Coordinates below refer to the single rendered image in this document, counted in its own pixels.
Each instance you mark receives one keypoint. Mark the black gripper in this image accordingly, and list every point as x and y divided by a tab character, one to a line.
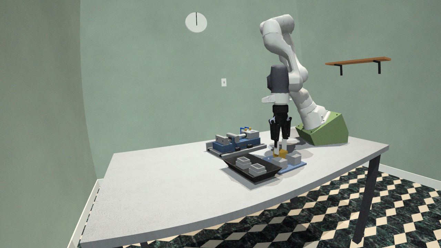
280	119

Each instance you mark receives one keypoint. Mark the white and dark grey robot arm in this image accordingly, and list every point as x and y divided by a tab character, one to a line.
287	80

